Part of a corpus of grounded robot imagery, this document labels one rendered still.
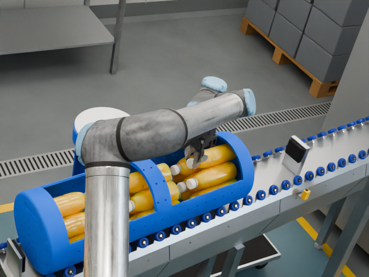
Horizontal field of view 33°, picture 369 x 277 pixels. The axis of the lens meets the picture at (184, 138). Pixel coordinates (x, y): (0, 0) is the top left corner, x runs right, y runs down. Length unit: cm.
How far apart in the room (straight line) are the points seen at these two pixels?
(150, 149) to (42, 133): 284
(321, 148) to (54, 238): 157
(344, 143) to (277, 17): 267
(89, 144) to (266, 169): 141
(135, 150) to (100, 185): 12
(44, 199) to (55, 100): 266
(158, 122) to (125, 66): 365
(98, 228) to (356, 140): 198
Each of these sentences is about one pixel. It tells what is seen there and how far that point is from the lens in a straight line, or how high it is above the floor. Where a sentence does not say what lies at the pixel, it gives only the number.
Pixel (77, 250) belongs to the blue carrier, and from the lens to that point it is 207.
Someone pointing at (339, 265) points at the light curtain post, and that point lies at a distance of 310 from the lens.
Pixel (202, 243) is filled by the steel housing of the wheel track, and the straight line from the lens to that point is 253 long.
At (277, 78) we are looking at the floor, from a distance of 551.
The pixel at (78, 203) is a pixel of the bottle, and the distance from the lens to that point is 211.
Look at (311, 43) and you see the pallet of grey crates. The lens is 539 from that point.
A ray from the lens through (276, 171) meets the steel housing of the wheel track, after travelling 287.
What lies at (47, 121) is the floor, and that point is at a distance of 445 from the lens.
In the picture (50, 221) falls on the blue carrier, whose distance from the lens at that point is 201.
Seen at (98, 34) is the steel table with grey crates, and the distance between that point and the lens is 497.
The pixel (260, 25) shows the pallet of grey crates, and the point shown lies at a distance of 591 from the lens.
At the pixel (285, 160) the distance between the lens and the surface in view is 291.
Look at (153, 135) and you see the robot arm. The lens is 152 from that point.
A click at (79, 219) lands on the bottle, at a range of 210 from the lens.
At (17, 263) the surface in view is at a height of 102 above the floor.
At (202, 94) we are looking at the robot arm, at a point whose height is 152.
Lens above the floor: 264
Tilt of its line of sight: 36 degrees down
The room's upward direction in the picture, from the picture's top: 13 degrees clockwise
